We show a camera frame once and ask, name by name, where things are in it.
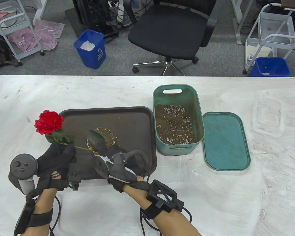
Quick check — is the person's right hand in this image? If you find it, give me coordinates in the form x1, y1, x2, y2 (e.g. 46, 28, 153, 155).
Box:
95, 139, 151, 193

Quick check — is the person's left hand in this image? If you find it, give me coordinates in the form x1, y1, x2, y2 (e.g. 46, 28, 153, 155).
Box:
36, 142, 77, 191

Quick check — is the brown potting mix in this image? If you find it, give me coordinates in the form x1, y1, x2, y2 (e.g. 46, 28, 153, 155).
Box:
93, 127, 117, 148
155, 104, 195, 145

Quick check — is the green plastic trowel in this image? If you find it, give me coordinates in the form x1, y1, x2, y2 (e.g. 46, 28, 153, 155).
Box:
88, 130, 106, 151

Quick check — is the red artificial rose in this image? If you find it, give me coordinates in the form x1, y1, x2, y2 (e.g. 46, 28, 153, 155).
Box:
34, 110, 93, 151

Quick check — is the person's right forearm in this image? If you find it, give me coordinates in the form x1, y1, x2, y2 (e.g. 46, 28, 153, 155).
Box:
124, 177, 202, 236

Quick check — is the person's left forearm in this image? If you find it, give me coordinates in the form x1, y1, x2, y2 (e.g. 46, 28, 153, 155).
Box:
20, 188, 58, 236

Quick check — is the grey handheld controller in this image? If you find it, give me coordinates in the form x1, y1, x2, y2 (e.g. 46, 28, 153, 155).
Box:
8, 154, 38, 195
93, 150, 150, 184

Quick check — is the yellow ribbed flower pot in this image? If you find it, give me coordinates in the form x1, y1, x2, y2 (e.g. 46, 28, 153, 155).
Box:
86, 127, 119, 156

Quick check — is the dark brown plastic tray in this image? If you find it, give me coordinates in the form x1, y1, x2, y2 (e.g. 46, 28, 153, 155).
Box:
59, 106, 158, 180

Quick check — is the green plastic bin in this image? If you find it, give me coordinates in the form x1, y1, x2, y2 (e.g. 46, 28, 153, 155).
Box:
153, 84, 205, 156

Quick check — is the blue waste bin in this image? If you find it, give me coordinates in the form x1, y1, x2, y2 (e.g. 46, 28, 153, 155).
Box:
250, 57, 291, 77
74, 29, 106, 70

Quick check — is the white crumpled paper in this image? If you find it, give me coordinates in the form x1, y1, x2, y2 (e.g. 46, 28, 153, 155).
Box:
79, 41, 96, 51

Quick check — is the green plastic bin lid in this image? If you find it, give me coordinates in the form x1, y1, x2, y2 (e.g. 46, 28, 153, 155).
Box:
202, 112, 251, 172

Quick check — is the pink plastic bag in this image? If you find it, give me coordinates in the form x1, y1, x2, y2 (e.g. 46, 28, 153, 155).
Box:
9, 28, 37, 52
34, 19, 65, 51

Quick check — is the black office chair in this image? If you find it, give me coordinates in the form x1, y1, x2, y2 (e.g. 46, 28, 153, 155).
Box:
123, 0, 217, 76

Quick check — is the black floor mat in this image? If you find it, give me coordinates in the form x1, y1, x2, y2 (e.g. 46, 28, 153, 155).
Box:
65, 7, 118, 38

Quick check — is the black computer tower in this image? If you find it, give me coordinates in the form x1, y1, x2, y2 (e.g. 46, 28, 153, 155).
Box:
73, 0, 113, 27

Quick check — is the black wrist strap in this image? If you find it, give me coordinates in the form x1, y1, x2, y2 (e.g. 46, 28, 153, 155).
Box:
141, 179, 185, 220
14, 199, 54, 234

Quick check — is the white wire cart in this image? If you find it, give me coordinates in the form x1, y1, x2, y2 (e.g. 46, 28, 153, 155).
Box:
0, 0, 44, 62
243, 4, 295, 75

